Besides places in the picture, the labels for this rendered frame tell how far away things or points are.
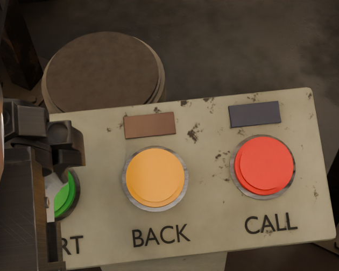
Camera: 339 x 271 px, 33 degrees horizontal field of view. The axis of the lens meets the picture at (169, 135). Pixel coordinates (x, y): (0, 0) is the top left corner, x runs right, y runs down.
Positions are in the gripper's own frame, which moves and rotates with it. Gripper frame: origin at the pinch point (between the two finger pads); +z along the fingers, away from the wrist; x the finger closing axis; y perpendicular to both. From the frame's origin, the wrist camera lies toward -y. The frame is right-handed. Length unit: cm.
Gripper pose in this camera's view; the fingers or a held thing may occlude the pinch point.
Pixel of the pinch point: (23, 178)
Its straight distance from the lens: 33.6
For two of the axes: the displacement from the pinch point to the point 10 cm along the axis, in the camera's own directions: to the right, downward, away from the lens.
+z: -0.1, 2.0, 9.8
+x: 9.9, -1.1, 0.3
